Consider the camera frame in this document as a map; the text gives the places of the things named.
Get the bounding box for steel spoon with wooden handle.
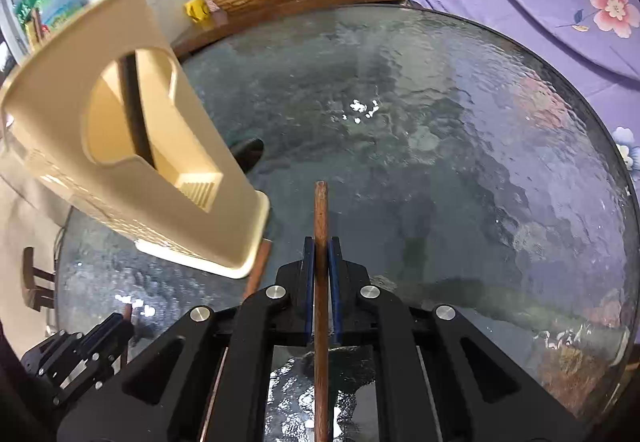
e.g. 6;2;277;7
198;237;274;442

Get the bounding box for black chopstick gold band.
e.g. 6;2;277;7
117;52;155;168

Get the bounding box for round glass table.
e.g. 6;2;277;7
58;6;639;441

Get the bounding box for cream plastic utensil holder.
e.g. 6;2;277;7
1;0;270;279

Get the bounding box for yellow mug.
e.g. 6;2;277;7
183;0;209;23

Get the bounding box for purple floral cloth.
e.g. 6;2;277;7
410;0;639;180

